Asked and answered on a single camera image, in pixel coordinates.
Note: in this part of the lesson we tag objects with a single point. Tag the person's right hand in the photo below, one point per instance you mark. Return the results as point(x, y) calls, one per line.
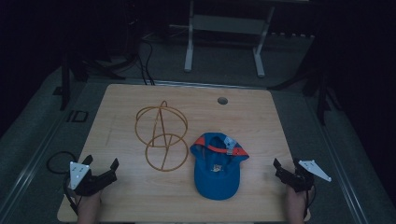
point(295, 196)

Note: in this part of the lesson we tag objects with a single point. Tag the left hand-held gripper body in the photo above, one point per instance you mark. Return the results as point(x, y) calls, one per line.
point(81, 179)

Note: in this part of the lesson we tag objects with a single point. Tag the black tripod stand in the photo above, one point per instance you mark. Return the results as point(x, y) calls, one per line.
point(322, 96)
point(65, 87)

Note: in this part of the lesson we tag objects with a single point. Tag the person's left hand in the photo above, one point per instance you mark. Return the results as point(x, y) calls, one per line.
point(88, 200)

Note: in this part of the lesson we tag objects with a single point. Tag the white metal stand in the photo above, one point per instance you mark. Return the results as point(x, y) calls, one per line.
point(227, 24)

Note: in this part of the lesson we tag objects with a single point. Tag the blue baseball cap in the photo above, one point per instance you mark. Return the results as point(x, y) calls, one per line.
point(216, 174)

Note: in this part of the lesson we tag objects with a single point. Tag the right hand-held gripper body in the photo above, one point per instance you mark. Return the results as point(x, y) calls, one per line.
point(303, 179)

